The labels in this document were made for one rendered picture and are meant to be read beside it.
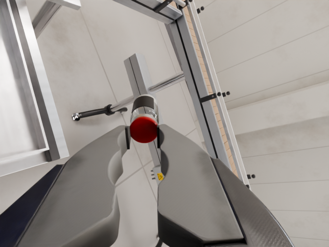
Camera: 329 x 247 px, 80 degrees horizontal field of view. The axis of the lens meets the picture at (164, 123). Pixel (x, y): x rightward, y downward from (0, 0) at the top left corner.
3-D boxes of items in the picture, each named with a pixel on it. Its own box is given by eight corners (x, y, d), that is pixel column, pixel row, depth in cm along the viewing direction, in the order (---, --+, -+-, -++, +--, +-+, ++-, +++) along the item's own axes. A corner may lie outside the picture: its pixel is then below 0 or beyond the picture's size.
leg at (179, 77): (100, 106, 151) (182, 64, 105) (109, 105, 158) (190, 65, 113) (103, 117, 151) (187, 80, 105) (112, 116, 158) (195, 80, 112)
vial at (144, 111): (157, 93, 17) (159, 114, 13) (158, 115, 18) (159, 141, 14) (132, 93, 17) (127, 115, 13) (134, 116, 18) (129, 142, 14)
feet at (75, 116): (70, 112, 139) (80, 107, 131) (123, 106, 179) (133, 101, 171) (73, 123, 139) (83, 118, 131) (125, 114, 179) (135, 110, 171)
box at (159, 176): (152, 167, 124) (162, 166, 118) (156, 165, 128) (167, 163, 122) (157, 186, 124) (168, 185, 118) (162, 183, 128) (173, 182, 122)
